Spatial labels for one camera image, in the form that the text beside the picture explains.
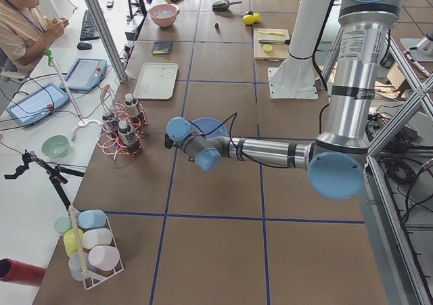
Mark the drink bottle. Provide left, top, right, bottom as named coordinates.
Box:
left=102, top=112, right=119, bottom=139
left=118, top=120, right=142, bottom=156
left=124, top=93, right=140, bottom=123

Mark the yellow plastic knife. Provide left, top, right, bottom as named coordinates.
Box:
left=258, top=30, right=285, bottom=36

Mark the blue plate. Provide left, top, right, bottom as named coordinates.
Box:
left=192, top=117, right=228, bottom=139

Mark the teach pendant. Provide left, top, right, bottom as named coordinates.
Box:
left=6, top=83, right=70, bottom=126
left=64, top=58, right=108, bottom=92

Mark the cream bear tray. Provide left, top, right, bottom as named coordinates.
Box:
left=133, top=62, right=179, bottom=100

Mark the drink bottle near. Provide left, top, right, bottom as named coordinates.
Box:
left=118, top=120, right=142, bottom=156

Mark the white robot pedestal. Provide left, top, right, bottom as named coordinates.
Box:
left=269, top=0, right=334, bottom=99

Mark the yellow lemon front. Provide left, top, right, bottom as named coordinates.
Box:
left=242, top=14, right=256, bottom=26

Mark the yellow lemon back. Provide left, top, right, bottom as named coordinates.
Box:
left=253, top=12, right=260, bottom=23

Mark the yellow green plastic cup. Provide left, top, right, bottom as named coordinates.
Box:
left=63, top=229, right=78, bottom=258

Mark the drink bottle left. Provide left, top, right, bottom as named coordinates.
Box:
left=102, top=112, right=119, bottom=139

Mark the teach pendant far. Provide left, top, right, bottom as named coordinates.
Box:
left=64, top=58, right=108, bottom=92

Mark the light grey blue cup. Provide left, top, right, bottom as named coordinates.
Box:
left=68, top=252, right=85, bottom=281

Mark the drink bottle far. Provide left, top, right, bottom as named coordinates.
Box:
left=124, top=93, right=140, bottom=123

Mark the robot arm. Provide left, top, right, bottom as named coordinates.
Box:
left=164, top=0, right=403, bottom=200

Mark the pink bowl with ice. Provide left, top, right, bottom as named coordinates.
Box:
left=149, top=4, right=180, bottom=28

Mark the mint green plastic cup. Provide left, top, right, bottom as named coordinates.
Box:
left=53, top=216, right=72, bottom=236

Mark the copper wire bottle rack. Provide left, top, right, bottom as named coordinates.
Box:
left=97, top=85, right=148, bottom=160

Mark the wooden cutting board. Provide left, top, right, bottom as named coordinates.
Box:
left=253, top=28, right=290, bottom=61

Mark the aluminium frame post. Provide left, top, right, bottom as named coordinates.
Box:
left=84, top=0, right=128, bottom=83

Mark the white plastic cup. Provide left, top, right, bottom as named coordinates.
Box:
left=82, top=227, right=112, bottom=250

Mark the black camera tripod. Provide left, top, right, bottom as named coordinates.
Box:
left=3, top=149, right=85, bottom=212

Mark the metal scoop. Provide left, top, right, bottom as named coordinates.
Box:
left=212, top=0, right=242, bottom=11

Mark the white stand with pole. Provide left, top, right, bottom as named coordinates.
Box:
left=44, top=49, right=102, bottom=142

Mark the black keyboard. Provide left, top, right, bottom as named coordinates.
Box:
left=80, top=10, right=99, bottom=41

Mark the blue plastic cup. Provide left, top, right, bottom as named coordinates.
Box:
left=78, top=210, right=107, bottom=229

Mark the red cylinder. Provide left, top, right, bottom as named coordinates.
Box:
left=1, top=258, right=46, bottom=287

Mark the seated person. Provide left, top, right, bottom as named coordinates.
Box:
left=1, top=0, right=69, bottom=75

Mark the lemon half slice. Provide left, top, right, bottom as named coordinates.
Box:
left=263, top=44, right=273, bottom=53

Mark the pink plastic cup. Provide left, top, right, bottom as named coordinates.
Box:
left=88, top=245, right=120, bottom=271

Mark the white wire cup basket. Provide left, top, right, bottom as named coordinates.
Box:
left=68, top=206, right=124, bottom=290

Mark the yellow lemon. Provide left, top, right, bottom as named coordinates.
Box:
left=253, top=12, right=260, bottom=23
left=242, top=14, right=256, bottom=26

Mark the black computer mouse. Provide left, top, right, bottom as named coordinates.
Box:
left=76, top=41, right=93, bottom=51

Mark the green bowl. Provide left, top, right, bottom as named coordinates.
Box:
left=41, top=135, right=70, bottom=158

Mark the teach pendant near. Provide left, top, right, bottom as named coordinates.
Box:
left=6, top=83, right=70, bottom=126

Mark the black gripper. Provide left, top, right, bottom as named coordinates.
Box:
left=164, top=133, right=175, bottom=149

